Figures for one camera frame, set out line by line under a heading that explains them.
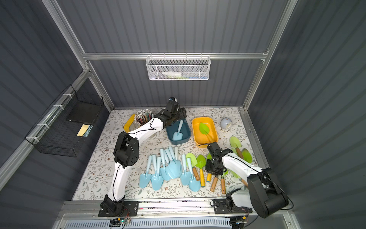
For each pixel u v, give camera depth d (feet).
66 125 2.51
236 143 3.26
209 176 2.71
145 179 2.75
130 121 3.26
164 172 2.79
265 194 1.38
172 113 2.53
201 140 3.25
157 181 2.70
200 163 2.86
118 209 2.11
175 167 2.83
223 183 2.63
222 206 2.42
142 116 3.04
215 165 2.38
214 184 2.64
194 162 2.92
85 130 2.49
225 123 3.32
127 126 3.19
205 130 3.47
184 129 3.46
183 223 2.52
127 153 1.86
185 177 2.77
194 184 2.68
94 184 2.70
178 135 3.34
